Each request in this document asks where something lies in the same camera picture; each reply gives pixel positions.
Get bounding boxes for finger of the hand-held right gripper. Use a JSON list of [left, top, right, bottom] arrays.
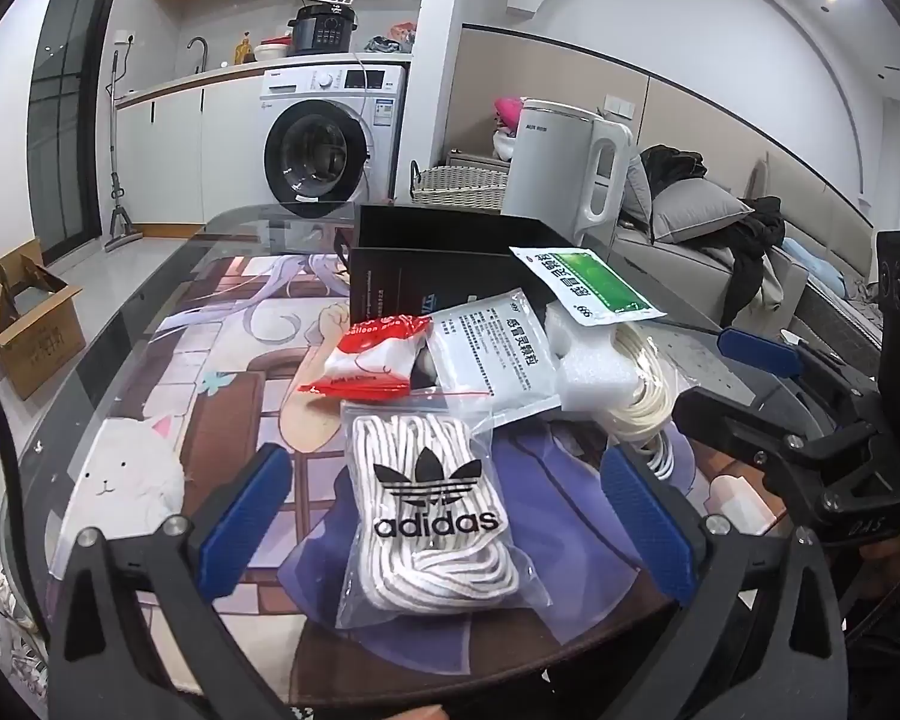
[[720, 326, 882, 410], [671, 386, 878, 481]]

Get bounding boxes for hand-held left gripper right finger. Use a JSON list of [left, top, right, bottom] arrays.
[[592, 444, 848, 720]]

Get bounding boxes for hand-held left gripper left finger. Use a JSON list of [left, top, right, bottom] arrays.
[[49, 442, 301, 720]]

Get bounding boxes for white cable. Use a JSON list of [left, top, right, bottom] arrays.
[[596, 322, 680, 481]]

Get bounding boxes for white foam block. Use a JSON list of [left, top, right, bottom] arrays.
[[544, 300, 650, 413]]

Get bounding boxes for green and white sachet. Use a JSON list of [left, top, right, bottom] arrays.
[[508, 244, 661, 327]]

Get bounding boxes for white shoelaces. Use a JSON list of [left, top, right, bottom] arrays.
[[335, 399, 556, 631]]

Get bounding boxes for red and white packet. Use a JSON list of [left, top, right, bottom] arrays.
[[298, 313, 432, 398]]

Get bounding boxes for black box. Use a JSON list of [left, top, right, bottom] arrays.
[[347, 204, 563, 327]]

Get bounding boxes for white charger plug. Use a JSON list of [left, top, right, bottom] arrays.
[[709, 476, 781, 533]]

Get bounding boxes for black clothing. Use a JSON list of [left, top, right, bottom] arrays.
[[720, 196, 787, 323]]

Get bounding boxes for light blue cloth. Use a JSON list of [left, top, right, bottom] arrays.
[[784, 238, 845, 293]]

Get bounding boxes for grey sofa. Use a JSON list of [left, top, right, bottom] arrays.
[[607, 150, 882, 361]]

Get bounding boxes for printed desk mat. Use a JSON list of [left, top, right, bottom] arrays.
[[49, 251, 758, 691]]

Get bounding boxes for grey pillow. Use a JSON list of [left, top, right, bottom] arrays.
[[649, 180, 755, 245]]

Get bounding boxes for black jacket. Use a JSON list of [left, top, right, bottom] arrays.
[[640, 145, 710, 188]]

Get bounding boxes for cardboard box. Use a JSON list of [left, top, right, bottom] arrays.
[[0, 238, 86, 400]]

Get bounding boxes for white electric kettle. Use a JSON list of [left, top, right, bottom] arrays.
[[501, 97, 635, 245]]

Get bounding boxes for mop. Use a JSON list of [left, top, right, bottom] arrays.
[[103, 49, 145, 252]]

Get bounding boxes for wicker basket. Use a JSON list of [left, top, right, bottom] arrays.
[[409, 161, 511, 209]]

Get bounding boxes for white counter cabinet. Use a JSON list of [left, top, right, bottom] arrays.
[[116, 60, 271, 233]]

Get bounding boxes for white washing machine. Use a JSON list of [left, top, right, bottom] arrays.
[[259, 60, 407, 215]]

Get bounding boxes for dark glass door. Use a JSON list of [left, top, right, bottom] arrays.
[[26, 0, 132, 241]]

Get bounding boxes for black pressure cooker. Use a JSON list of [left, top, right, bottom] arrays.
[[286, 4, 359, 57]]

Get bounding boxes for pile of clothes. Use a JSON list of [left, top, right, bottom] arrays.
[[364, 21, 415, 55]]

